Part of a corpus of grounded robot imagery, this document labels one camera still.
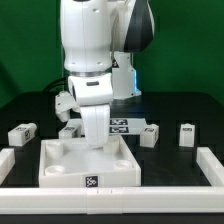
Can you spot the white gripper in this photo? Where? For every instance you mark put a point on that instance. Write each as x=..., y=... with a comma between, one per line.
x=91, y=97

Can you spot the white square tabletop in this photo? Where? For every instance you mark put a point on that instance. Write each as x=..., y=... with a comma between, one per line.
x=71, y=163

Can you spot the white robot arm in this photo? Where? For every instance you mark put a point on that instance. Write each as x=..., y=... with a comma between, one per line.
x=92, y=31

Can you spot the white marker sheet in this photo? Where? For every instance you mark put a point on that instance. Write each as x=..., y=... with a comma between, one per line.
x=124, y=126

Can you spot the white U-shaped fence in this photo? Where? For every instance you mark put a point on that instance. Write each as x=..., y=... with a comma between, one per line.
x=123, y=200

